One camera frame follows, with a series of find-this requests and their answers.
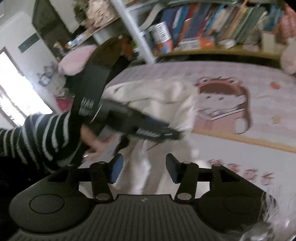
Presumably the white shelf post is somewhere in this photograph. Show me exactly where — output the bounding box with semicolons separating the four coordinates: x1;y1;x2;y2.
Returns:
111;0;155;64

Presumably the pink cartoon bed sheet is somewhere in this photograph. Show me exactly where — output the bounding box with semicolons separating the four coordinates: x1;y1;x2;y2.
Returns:
107;64;295;205

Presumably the striped sleeve forearm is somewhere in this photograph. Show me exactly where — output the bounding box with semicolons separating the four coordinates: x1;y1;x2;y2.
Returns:
1;112;82;173

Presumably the wooden bookshelf with books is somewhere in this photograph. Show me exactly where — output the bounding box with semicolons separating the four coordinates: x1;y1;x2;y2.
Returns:
67;1;295;61

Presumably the white printed t-shirt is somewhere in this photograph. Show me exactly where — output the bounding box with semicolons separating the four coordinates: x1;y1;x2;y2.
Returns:
103;78;198;195

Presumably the person's left hand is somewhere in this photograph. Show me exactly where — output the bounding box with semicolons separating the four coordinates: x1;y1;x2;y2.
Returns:
80;124;116;162

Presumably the pink plush slipper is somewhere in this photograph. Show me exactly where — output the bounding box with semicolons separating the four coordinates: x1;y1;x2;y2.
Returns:
58;45;97;76

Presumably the pink plush toy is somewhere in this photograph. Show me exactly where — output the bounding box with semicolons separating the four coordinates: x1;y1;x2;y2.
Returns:
280;42;296;75

